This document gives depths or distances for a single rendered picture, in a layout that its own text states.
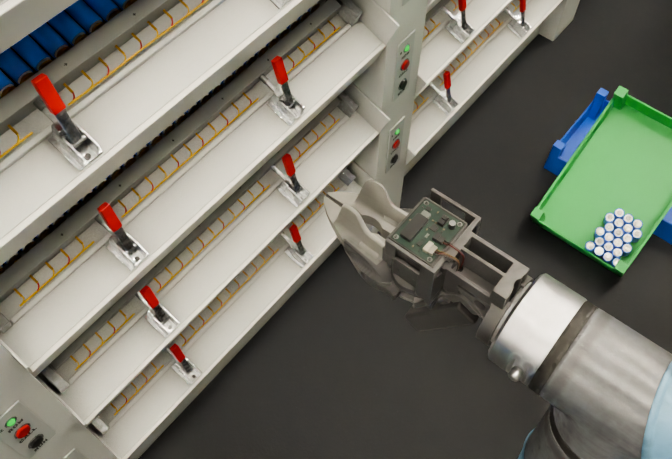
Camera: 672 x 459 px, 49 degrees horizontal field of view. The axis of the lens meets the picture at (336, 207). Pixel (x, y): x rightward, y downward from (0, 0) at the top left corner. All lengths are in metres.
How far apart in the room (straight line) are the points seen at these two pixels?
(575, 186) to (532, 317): 0.94
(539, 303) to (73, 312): 0.49
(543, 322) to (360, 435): 0.74
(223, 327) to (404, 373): 0.35
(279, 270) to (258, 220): 0.20
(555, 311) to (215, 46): 0.41
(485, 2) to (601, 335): 0.87
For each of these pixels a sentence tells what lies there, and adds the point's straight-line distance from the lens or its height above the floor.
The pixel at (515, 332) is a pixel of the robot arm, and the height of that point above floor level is 0.72.
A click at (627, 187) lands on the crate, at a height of 0.08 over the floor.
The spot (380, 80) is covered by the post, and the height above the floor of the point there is 0.46.
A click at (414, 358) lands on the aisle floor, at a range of 1.37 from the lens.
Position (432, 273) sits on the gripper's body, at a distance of 0.62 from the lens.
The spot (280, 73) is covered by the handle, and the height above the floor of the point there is 0.62.
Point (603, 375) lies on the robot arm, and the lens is 0.62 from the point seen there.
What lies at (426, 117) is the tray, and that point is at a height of 0.16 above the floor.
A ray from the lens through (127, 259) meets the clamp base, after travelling 0.85.
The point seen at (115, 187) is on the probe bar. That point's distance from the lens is 0.86.
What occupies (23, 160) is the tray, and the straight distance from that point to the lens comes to 0.71.
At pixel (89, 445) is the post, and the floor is 0.29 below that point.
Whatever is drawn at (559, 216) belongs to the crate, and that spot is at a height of 0.02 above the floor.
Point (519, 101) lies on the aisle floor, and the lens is 1.73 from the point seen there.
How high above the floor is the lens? 1.28
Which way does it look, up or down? 58 degrees down
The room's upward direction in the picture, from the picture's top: straight up
